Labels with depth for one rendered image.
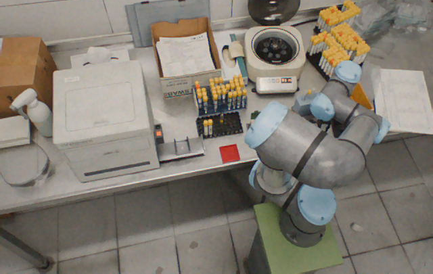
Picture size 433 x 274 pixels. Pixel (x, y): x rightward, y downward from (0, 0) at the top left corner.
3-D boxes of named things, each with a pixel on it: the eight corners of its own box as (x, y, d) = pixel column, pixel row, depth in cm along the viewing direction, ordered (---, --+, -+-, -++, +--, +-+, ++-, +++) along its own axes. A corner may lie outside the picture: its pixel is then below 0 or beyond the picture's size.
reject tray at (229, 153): (222, 163, 150) (222, 162, 149) (218, 147, 154) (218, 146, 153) (240, 160, 151) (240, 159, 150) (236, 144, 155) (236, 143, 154)
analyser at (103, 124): (80, 183, 144) (51, 143, 118) (78, 118, 158) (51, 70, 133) (168, 166, 148) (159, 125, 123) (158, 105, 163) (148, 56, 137)
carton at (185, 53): (162, 101, 164) (158, 78, 151) (153, 47, 179) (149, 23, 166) (222, 91, 168) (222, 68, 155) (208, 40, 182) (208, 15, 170)
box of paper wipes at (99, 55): (77, 87, 166) (68, 67, 155) (74, 65, 172) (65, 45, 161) (133, 76, 170) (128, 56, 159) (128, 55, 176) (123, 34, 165)
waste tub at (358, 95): (334, 130, 160) (341, 116, 151) (321, 102, 167) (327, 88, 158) (365, 123, 162) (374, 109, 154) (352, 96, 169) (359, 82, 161)
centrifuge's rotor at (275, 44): (256, 71, 167) (258, 60, 161) (253, 42, 175) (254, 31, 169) (293, 70, 168) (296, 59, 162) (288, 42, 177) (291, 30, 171)
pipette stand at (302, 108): (296, 122, 161) (301, 108, 153) (290, 107, 165) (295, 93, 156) (320, 116, 163) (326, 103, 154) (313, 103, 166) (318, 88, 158)
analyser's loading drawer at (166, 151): (149, 164, 146) (147, 158, 142) (147, 149, 150) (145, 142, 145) (206, 154, 150) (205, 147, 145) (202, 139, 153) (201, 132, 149)
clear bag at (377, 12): (357, 45, 184) (371, 15, 169) (333, 21, 192) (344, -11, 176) (400, 24, 192) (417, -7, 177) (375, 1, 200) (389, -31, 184)
